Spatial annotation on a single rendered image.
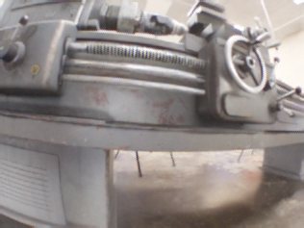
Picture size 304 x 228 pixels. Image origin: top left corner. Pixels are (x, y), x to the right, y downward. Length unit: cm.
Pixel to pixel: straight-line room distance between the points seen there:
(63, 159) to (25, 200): 29
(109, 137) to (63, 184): 28
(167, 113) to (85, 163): 36
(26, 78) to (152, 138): 41
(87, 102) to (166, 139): 33
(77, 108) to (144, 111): 26
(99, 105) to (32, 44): 33
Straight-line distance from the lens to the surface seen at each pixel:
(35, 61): 50
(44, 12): 80
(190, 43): 68
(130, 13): 87
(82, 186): 55
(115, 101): 56
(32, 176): 63
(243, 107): 55
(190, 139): 43
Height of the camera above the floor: 48
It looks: 3 degrees up
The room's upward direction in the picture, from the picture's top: 4 degrees clockwise
